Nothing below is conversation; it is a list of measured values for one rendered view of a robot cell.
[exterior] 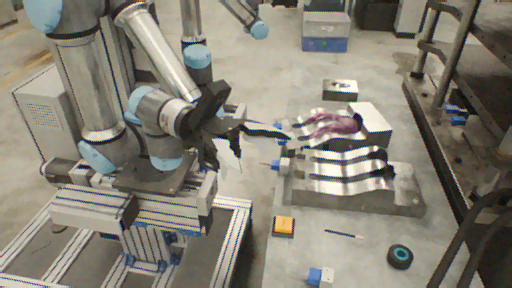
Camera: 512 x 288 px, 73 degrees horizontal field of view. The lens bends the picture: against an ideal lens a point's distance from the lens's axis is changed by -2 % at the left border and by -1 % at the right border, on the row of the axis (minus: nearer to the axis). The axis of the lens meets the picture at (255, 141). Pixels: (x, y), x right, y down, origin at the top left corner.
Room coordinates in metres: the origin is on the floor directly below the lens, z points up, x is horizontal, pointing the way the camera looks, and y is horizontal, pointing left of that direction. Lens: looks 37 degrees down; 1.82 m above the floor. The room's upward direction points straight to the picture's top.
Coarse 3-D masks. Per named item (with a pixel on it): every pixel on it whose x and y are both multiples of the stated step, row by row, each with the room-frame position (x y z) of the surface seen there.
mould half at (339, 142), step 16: (336, 112) 1.53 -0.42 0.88; (352, 112) 1.50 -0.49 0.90; (368, 112) 1.48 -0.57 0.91; (304, 128) 1.41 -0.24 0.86; (368, 128) 1.34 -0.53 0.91; (384, 128) 1.34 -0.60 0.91; (288, 144) 1.28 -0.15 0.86; (304, 144) 1.28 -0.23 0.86; (320, 144) 1.27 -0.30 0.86; (336, 144) 1.29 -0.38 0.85; (352, 144) 1.30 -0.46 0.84; (368, 144) 1.31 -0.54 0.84; (384, 144) 1.32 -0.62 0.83
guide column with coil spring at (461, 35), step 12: (468, 0) 1.73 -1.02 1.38; (468, 12) 1.71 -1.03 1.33; (468, 24) 1.70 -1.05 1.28; (456, 36) 1.73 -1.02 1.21; (456, 48) 1.71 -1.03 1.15; (456, 60) 1.70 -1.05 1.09; (444, 72) 1.72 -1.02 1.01; (444, 84) 1.71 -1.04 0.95; (444, 96) 1.71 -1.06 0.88; (432, 108) 1.72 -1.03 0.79
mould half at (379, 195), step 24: (312, 168) 1.07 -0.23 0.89; (336, 168) 1.08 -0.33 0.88; (360, 168) 1.05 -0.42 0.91; (408, 168) 1.11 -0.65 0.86; (312, 192) 0.95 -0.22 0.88; (336, 192) 0.94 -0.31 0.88; (360, 192) 0.92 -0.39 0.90; (384, 192) 0.91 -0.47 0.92; (408, 192) 0.97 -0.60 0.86; (408, 216) 0.89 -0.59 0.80
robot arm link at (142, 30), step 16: (112, 0) 0.83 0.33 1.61; (128, 0) 0.85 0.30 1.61; (144, 0) 0.88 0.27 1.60; (112, 16) 0.84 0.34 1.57; (128, 16) 0.83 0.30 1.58; (144, 16) 0.85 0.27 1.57; (128, 32) 0.83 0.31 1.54; (144, 32) 0.82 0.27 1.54; (160, 32) 0.84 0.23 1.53; (144, 48) 0.80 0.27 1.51; (160, 48) 0.80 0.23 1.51; (160, 64) 0.78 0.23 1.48; (176, 64) 0.79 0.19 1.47; (160, 80) 0.77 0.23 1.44; (176, 80) 0.76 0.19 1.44; (192, 80) 0.79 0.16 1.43; (176, 96) 0.75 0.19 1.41; (192, 96) 0.75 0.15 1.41
